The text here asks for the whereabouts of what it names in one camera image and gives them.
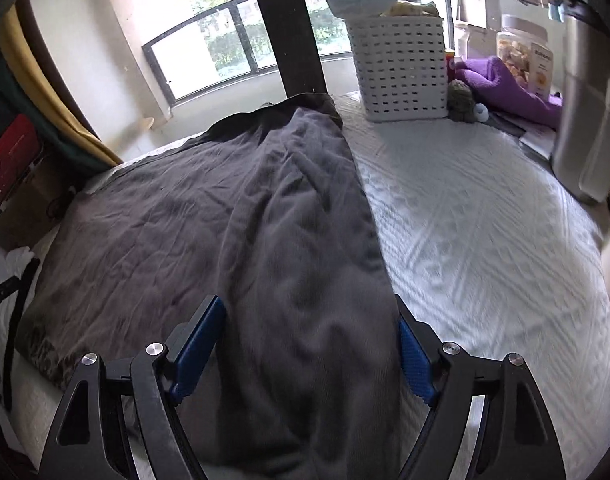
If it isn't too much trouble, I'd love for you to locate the dark grey t-shirt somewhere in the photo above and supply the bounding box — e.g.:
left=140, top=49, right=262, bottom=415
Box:
left=15, top=93, right=400, bottom=479

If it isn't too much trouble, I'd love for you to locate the white quilted bed cover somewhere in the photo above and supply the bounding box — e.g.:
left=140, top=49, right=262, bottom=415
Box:
left=4, top=91, right=610, bottom=480

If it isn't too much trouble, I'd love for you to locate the white cloth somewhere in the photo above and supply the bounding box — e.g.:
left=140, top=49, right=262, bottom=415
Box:
left=0, top=247, right=35, bottom=341

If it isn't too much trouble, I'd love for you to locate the brown cardboard box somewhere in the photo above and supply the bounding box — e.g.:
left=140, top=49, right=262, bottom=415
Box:
left=0, top=156, right=76, bottom=250

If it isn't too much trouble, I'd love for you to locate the red box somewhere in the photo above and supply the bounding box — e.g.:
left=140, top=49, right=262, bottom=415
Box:
left=0, top=114, right=41, bottom=208

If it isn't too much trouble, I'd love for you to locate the small grey plush toy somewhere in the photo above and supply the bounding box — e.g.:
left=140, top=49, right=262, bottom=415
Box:
left=447, top=79, right=476, bottom=124

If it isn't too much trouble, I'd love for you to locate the teal curtain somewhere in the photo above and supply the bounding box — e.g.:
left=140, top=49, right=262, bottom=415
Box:
left=0, top=50, right=110, bottom=176

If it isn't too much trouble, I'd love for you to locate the purple towel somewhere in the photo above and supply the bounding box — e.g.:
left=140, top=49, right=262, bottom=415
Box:
left=454, top=56, right=562, bottom=130

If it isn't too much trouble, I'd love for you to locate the clear plastic snack jar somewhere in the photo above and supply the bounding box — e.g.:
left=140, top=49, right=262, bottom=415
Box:
left=497, top=14, right=554, bottom=101

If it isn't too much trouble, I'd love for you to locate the white perforated laundry basket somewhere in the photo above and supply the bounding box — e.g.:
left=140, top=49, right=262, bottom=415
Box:
left=346, top=16, right=448, bottom=122

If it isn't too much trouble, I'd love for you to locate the yellow curtain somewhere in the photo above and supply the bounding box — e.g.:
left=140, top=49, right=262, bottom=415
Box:
left=0, top=4, right=122, bottom=168

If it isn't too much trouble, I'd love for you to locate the dark window frame pillar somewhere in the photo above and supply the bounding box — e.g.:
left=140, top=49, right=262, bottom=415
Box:
left=257, top=0, right=328, bottom=96

